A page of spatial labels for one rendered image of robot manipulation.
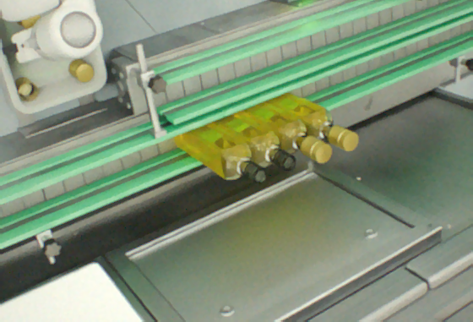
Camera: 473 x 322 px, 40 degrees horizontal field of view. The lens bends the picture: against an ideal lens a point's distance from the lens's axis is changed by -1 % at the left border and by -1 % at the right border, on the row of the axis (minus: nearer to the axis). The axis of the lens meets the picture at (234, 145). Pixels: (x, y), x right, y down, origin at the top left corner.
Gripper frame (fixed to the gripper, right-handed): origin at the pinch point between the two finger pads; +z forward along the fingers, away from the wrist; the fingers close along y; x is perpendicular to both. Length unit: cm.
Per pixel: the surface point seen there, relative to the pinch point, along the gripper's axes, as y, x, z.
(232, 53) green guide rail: 30.9, -10.8, -11.9
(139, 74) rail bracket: 11.9, -9.4, -13.8
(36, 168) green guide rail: -7.3, -20.2, -5.0
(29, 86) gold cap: -2.7, -7.1, 3.4
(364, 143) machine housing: 61, -39, -5
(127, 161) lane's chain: 9.6, -25.1, -1.2
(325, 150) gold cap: 34, -29, -29
